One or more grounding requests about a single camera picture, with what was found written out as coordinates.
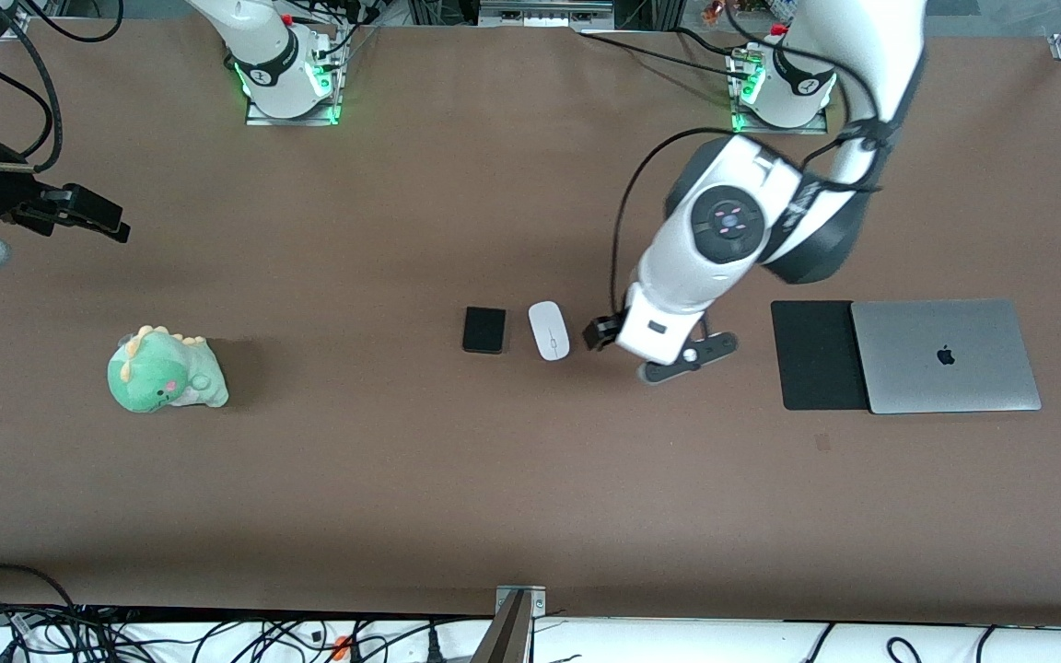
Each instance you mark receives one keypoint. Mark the black mouse pad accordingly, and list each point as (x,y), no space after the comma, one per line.
(811,354)

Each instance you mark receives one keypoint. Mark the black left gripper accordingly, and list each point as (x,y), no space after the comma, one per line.
(600,333)

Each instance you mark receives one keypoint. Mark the grey network device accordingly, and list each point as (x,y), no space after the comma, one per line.
(544,11)

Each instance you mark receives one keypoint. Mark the silver laptop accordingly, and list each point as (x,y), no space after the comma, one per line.
(945,354)

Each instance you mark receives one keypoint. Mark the white computer mouse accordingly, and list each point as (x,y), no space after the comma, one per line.
(549,330)

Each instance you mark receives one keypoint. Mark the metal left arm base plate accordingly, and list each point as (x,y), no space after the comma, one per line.
(752,127)

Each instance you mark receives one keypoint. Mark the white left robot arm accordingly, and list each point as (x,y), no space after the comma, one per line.
(724,221)

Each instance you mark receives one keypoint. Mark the green dinosaur plush toy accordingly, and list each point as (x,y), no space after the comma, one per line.
(162,373)

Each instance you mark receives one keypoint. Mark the dark metal post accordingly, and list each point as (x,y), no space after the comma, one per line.
(503,640)

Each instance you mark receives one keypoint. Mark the small black square box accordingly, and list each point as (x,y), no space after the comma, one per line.
(484,330)

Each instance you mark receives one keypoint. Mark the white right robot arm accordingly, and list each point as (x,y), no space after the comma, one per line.
(263,46)

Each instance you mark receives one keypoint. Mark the metal table edge bracket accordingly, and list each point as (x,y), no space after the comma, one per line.
(535,600)

